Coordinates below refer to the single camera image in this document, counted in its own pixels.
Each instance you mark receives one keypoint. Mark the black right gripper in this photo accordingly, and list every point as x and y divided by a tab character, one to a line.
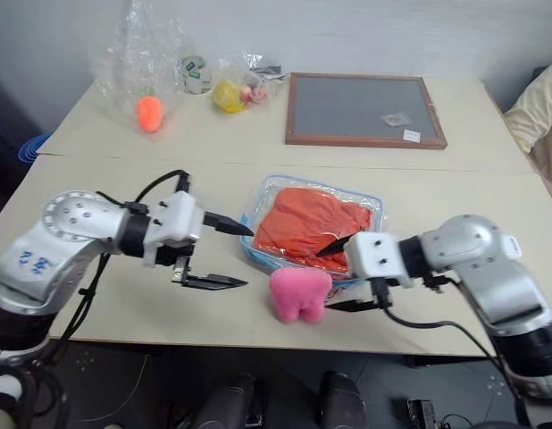
368	305

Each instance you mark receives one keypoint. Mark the dark foil packet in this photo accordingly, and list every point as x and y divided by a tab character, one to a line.
269	71

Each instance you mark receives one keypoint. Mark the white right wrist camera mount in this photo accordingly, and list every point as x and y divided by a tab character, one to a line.
378	257

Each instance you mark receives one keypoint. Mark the wooden framed chalkboard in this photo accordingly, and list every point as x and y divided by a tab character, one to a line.
347	107

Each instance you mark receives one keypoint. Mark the dark rounded shape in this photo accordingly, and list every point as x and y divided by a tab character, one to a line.
343	402
229	404

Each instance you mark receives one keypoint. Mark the small crumpled clear plastic bag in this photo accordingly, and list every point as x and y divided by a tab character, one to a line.
249	62

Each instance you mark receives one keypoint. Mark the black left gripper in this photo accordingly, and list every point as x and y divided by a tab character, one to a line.
173	255

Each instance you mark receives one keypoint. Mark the small clear plastic packet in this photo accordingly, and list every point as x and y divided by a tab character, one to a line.
395	120

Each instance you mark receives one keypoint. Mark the orange plush carrot toy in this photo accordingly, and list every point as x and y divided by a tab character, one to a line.
149	111

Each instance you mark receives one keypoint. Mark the silver robot torso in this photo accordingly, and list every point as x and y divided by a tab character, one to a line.
3	397

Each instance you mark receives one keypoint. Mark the blue plastic stack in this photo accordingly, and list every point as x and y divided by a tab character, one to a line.
32	147

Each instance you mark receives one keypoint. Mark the small pink toy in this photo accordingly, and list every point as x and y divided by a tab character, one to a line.
256	94

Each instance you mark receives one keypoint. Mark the small white label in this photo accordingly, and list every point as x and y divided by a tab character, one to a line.
412	135

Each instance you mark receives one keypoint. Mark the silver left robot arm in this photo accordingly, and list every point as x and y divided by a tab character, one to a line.
75	232

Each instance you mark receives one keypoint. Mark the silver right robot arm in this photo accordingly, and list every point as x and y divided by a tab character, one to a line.
481	263

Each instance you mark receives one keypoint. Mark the beige pillow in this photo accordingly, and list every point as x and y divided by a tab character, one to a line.
535	103

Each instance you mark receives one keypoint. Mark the yellow plush toy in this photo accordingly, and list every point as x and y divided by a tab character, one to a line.
229	96

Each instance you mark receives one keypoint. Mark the black box under table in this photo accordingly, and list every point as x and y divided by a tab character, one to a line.
423	413

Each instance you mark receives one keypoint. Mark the large clear plastic bag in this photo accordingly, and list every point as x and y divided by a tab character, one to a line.
128	58

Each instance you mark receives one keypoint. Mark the orange cloth in plastic bag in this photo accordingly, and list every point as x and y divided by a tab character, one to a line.
253	210

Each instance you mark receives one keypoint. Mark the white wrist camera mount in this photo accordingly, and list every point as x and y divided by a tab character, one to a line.
178	219
378	257

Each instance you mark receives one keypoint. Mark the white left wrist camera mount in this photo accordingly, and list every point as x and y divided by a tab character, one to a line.
178	219

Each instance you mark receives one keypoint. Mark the white roll with green print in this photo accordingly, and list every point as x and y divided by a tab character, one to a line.
194	76

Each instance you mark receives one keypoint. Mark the pink tooth-shaped plush toy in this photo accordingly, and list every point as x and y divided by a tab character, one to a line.
298	295

